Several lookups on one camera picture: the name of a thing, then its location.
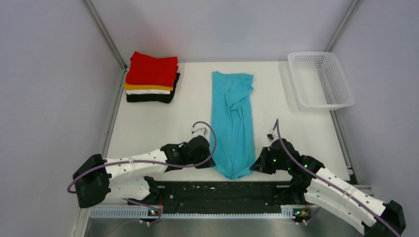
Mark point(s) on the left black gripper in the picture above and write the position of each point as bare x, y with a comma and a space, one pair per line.
210, 163

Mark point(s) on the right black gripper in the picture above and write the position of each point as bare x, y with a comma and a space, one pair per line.
261, 164

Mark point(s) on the turquoise t shirt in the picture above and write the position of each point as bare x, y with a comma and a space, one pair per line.
231, 119

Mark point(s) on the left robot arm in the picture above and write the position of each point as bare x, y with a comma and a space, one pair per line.
101, 180

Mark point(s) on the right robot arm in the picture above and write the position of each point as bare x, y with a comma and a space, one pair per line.
313, 183

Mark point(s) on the white plastic basket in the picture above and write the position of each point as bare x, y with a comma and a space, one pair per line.
319, 82

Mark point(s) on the white folded t shirt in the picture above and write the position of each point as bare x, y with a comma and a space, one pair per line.
148, 91

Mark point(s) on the orange folded t shirt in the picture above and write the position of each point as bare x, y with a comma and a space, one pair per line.
141, 87

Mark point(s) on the red folded t shirt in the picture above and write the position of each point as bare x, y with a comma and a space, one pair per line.
148, 70

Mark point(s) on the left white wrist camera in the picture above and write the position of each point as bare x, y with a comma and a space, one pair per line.
195, 132

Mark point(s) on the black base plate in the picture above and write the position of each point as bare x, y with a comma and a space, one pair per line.
239, 197

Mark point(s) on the white cable duct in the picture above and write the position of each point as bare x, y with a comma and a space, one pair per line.
145, 213

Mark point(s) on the aluminium frame rail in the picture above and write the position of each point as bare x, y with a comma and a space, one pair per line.
133, 194

